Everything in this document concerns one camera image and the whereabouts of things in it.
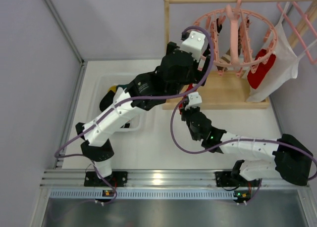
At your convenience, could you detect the pink round clip hanger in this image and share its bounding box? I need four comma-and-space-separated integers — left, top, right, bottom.
194, 0, 278, 78

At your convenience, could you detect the red Christmas sock front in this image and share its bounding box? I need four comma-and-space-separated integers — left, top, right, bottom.
178, 83, 196, 115

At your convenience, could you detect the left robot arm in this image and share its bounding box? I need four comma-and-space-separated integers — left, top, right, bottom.
75, 42, 212, 180

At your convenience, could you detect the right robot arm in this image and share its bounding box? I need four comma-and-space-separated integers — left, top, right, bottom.
180, 107, 313, 186

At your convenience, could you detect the pink clothes hanger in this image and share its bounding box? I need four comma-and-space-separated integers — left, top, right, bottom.
276, 0, 317, 65

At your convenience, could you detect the wooden clothes rack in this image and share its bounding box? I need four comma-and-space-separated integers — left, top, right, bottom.
163, 0, 313, 110

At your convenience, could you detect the brown beige striped sock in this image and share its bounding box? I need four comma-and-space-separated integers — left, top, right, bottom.
217, 28, 242, 71

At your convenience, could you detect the hanging black striped sock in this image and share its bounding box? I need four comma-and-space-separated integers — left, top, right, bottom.
216, 17, 225, 33

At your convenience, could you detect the white plastic mesh basket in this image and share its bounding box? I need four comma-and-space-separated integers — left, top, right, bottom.
87, 73, 145, 133

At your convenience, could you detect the yellow sock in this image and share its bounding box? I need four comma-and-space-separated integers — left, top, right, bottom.
108, 85, 117, 93

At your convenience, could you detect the black sock with white stripes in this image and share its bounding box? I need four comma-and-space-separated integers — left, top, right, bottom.
123, 122, 131, 129

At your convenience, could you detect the red sock rear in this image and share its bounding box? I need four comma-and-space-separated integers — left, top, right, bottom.
247, 52, 276, 89

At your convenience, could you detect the white tank top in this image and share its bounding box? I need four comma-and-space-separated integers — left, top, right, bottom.
246, 1, 317, 102

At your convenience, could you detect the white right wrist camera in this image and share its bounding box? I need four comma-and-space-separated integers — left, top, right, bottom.
184, 91, 202, 110

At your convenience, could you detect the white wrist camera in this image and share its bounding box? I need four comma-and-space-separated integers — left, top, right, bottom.
180, 31, 206, 61
184, 91, 202, 110

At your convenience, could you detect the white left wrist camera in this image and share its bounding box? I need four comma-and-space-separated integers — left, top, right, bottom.
180, 31, 206, 61

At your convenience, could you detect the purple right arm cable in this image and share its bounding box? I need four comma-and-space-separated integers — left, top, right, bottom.
170, 100, 317, 204

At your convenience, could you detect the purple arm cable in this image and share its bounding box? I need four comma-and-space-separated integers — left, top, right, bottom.
53, 26, 215, 204
170, 100, 317, 204

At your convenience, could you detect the aluminium mounting rail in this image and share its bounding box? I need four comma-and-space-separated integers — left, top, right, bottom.
39, 168, 310, 189

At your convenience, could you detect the grey slotted cable duct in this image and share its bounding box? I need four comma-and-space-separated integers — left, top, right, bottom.
49, 188, 251, 200

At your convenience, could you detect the aluminium frame post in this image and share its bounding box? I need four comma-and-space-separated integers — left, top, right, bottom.
37, 0, 86, 66

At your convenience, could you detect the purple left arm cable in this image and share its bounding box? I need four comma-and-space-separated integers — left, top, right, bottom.
53, 26, 215, 204

